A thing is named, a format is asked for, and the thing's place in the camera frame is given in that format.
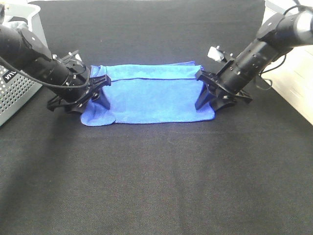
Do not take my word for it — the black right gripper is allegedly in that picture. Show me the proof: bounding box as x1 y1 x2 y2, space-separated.
195 60 256 110

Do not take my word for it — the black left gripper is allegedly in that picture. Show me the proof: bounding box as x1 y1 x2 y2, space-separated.
47 56 112 113

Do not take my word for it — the blue microfibre towel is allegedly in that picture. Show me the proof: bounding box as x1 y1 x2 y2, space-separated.
80 61 215 126

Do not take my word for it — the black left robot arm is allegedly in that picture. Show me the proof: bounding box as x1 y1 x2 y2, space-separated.
0 25 111 113

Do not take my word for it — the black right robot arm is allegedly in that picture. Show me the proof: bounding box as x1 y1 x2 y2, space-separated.
195 7 313 111

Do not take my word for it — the grey perforated plastic basket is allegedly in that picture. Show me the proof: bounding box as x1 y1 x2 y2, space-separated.
0 0 47 125

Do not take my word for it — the grey towel in basket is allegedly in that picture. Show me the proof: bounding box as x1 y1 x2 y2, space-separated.
3 21 29 30

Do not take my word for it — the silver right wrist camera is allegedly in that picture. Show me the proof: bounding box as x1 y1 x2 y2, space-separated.
207 46 234 63

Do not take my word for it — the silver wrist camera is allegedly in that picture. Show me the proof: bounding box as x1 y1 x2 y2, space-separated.
65 50 82 62
207 46 234 63

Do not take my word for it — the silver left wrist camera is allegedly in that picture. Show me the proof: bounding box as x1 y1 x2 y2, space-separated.
65 50 82 62

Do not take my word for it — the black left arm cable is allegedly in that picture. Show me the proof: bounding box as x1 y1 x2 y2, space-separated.
0 57 90 89

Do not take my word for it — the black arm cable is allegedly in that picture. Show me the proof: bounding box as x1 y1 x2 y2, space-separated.
254 0 309 91
0 57 90 89

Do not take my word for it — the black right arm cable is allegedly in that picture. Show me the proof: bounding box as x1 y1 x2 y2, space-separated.
254 0 309 91

